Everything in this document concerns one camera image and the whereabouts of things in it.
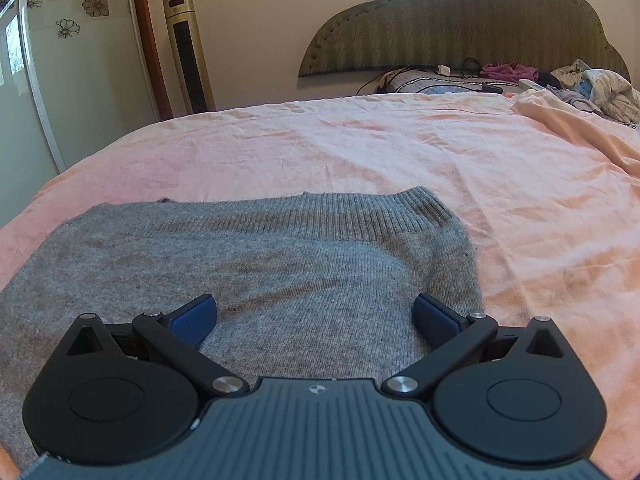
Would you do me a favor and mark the grey knitted sweater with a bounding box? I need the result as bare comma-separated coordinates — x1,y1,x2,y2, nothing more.
1,188,482,467

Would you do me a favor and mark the pile of light clothes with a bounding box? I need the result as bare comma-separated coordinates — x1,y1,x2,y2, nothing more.
536,58,640,129

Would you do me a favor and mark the pink bed sheet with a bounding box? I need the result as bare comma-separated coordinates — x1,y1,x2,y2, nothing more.
1,93,639,479

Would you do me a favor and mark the peach blanket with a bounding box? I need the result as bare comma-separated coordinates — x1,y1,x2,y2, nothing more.
512,90,639,179

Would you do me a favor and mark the gold tower fan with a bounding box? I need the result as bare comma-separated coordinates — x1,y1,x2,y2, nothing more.
163,0,216,114

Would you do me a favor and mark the magenta garment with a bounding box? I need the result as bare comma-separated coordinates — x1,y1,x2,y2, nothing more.
480,63,539,82

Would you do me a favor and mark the white glass wardrobe door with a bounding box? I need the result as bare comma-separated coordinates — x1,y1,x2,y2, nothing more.
1,0,160,223

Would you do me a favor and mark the olive upholstered headboard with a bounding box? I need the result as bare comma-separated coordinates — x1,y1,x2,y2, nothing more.
298,0,629,77

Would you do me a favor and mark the brown wooden door frame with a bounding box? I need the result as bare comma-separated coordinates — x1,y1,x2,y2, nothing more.
134,0,174,120

